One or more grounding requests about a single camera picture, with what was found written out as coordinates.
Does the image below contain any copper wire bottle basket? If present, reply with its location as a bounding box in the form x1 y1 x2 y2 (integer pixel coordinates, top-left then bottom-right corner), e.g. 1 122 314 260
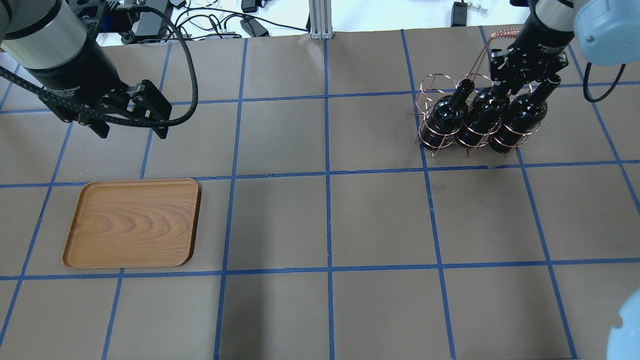
416 28 561 156

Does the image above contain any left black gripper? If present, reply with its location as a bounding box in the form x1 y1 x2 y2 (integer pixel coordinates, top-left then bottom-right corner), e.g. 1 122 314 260
27 47 173 140

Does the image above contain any wooden tray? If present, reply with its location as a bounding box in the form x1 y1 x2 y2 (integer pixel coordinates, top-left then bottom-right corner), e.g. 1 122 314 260
62 178 201 269

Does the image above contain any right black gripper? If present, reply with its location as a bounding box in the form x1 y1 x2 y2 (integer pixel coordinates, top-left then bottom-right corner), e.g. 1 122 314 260
489 17 575 97

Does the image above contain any aluminium frame post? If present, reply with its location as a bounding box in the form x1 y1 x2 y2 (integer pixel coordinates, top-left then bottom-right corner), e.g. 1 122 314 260
308 0 335 40

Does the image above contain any black power adapter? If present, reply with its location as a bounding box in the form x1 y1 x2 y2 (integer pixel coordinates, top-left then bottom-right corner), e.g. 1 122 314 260
450 0 469 28

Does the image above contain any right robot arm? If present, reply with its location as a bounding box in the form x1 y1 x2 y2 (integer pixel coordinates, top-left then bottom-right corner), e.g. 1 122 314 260
489 0 640 94

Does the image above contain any dark wine bottle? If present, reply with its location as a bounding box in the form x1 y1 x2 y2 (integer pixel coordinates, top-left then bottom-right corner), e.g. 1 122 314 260
489 73 562 155
455 86 510 149
420 79 475 151

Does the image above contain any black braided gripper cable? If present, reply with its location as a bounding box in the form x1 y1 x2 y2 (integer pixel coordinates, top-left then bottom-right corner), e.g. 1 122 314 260
0 5 199 127

